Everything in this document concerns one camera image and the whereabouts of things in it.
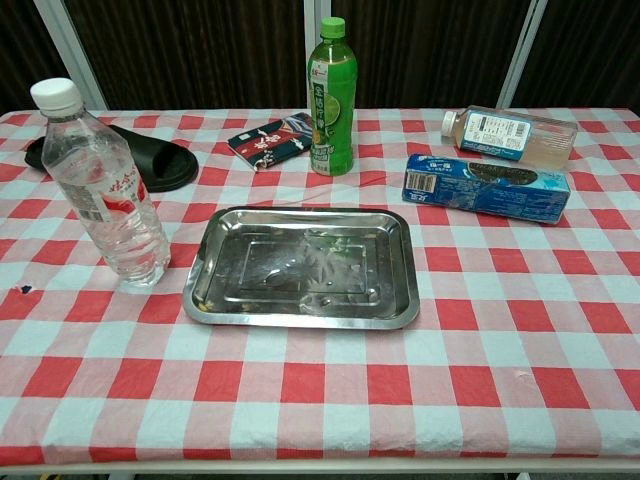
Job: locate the black rubber slipper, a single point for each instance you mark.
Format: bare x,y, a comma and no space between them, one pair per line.
165,160

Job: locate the red white checkered tablecloth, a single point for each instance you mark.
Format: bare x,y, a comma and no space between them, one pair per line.
320,375

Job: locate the transparent water bottle white cap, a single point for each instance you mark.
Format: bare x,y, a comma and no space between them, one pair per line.
117,210

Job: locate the blue cookie package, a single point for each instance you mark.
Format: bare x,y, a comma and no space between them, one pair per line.
485,187

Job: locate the clear drink bottle blue label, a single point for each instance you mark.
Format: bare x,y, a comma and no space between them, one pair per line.
510,135

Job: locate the stainless steel rectangular tray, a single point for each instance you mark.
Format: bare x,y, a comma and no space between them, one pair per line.
300,270

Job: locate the red black snack packet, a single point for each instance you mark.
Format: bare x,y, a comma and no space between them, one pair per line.
270,142

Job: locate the green tea bottle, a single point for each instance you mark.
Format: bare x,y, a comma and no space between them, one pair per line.
331,115

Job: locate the white metal frame post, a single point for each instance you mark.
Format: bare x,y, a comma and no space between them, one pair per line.
70,45
317,30
520,50

